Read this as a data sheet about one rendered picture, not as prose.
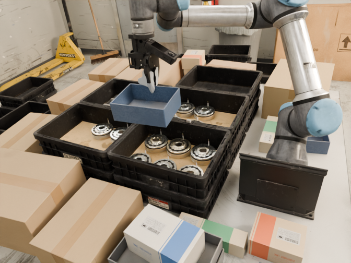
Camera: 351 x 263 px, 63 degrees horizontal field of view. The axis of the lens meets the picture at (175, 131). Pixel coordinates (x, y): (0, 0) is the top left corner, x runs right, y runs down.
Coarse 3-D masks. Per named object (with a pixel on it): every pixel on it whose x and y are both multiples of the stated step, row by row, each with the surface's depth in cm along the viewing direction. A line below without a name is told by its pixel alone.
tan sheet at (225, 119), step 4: (216, 112) 144; (220, 112) 144; (192, 116) 143; (216, 116) 141; (220, 116) 141; (224, 116) 141; (228, 116) 140; (232, 116) 140; (212, 120) 139; (216, 120) 139; (220, 120) 138; (224, 120) 138; (228, 120) 138; (232, 120) 137; (216, 124) 136; (220, 124) 135; (224, 124) 135; (228, 124) 135
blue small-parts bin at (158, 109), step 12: (132, 84) 107; (120, 96) 102; (132, 96) 110; (144, 96) 108; (156, 96) 106; (168, 96) 104; (180, 96) 103; (120, 108) 96; (132, 108) 94; (144, 108) 92; (156, 108) 104; (168, 108) 93; (120, 120) 99; (132, 120) 97; (144, 120) 95; (156, 120) 93; (168, 120) 95
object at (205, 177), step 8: (176, 120) 123; (208, 128) 116; (216, 128) 115; (224, 144) 107; (216, 152) 103; (120, 160) 106; (128, 160) 104; (136, 160) 103; (216, 160) 101; (144, 168) 102; (152, 168) 100; (160, 168) 98; (168, 168) 98; (208, 168) 96; (176, 176) 97; (184, 176) 95; (192, 176) 94; (200, 176) 93; (208, 176) 95
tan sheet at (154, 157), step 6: (144, 144) 127; (138, 150) 124; (144, 150) 124; (216, 150) 120; (150, 156) 120; (156, 156) 120; (162, 156) 119; (180, 162) 115; (186, 162) 115; (192, 162) 115; (204, 168) 111
